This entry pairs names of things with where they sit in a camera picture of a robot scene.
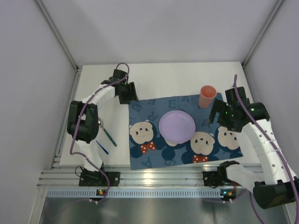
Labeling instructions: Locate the right aluminium frame post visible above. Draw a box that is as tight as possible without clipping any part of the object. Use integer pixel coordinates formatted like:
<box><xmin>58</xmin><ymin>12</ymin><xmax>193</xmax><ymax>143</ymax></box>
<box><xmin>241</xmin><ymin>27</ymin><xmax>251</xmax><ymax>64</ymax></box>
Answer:
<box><xmin>242</xmin><ymin>0</ymin><xmax>287</xmax><ymax>68</ymax></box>

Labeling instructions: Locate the aluminium frame post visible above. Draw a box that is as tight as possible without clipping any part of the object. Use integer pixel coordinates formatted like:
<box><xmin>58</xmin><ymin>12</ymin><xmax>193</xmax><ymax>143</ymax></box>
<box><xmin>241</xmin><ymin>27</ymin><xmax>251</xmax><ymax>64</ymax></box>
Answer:
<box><xmin>32</xmin><ymin>0</ymin><xmax>80</xmax><ymax>70</ymax></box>
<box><xmin>242</xmin><ymin>0</ymin><xmax>287</xmax><ymax>68</ymax></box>

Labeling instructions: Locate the pink plastic cup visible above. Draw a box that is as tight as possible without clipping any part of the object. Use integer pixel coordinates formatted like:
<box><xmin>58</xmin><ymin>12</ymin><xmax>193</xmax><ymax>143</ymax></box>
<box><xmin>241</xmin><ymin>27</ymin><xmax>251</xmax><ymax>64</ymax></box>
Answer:
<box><xmin>199</xmin><ymin>85</ymin><xmax>217</xmax><ymax>108</ymax></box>

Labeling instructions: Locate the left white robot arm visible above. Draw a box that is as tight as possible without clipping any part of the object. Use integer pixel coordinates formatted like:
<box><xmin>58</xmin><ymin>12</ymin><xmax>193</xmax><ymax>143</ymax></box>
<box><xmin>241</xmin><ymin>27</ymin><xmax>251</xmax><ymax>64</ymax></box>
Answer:
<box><xmin>67</xmin><ymin>68</ymin><xmax>138</xmax><ymax>172</ymax></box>

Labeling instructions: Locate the spoon with green handle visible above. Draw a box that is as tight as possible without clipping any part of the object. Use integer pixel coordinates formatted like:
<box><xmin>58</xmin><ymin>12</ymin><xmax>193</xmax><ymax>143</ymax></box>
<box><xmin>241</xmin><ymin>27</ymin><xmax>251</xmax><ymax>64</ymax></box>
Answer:
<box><xmin>98</xmin><ymin>118</ymin><xmax>117</xmax><ymax>147</ymax></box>

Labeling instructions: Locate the left aluminium frame post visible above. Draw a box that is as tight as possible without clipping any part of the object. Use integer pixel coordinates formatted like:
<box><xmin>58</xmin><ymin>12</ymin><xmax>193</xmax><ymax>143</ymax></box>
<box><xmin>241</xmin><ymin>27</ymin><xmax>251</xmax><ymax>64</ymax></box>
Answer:
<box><xmin>32</xmin><ymin>0</ymin><xmax>80</xmax><ymax>70</ymax></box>

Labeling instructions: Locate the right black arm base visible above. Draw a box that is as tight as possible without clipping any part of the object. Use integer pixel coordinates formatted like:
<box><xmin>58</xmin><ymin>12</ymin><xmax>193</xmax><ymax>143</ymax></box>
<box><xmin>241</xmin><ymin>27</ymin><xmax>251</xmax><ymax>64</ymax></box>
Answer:
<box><xmin>203</xmin><ymin>163</ymin><xmax>233</xmax><ymax>188</ymax></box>

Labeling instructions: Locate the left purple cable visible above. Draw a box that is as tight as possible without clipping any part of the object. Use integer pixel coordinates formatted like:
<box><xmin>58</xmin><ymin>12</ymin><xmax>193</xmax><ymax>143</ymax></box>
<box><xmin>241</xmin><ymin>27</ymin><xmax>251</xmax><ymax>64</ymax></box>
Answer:
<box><xmin>70</xmin><ymin>62</ymin><xmax>130</xmax><ymax>203</ymax></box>

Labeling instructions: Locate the purple plastic plate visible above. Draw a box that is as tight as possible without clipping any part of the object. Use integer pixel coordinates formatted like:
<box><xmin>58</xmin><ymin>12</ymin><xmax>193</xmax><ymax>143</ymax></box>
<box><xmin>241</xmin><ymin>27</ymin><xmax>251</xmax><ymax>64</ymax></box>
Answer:
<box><xmin>158</xmin><ymin>110</ymin><xmax>196</xmax><ymax>144</ymax></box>

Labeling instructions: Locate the aluminium mounting rail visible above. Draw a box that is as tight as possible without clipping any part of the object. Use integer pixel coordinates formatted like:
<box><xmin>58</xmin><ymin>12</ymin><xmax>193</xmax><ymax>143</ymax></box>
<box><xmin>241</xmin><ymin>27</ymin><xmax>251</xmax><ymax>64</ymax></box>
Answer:
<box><xmin>37</xmin><ymin>149</ymin><xmax>264</xmax><ymax>187</ymax></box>

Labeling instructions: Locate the slotted cable duct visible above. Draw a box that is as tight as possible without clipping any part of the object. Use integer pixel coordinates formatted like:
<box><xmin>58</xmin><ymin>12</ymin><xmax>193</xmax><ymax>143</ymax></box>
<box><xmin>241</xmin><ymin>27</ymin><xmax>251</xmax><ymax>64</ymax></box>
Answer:
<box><xmin>47</xmin><ymin>189</ymin><xmax>235</xmax><ymax>199</ymax></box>

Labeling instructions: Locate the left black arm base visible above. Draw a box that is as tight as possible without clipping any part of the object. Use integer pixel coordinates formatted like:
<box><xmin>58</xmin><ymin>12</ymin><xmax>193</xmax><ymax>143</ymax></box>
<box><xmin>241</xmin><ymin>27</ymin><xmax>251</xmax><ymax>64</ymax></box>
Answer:
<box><xmin>78</xmin><ymin>168</ymin><xmax>121</xmax><ymax>187</ymax></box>

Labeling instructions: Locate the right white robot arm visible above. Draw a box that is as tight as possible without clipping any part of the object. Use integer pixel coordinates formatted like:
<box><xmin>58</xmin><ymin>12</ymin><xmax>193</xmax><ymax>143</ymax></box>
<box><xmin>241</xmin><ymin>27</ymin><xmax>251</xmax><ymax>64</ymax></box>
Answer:
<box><xmin>209</xmin><ymin>87</ymin><xmax>299</xmax><ymax>209</ymax></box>

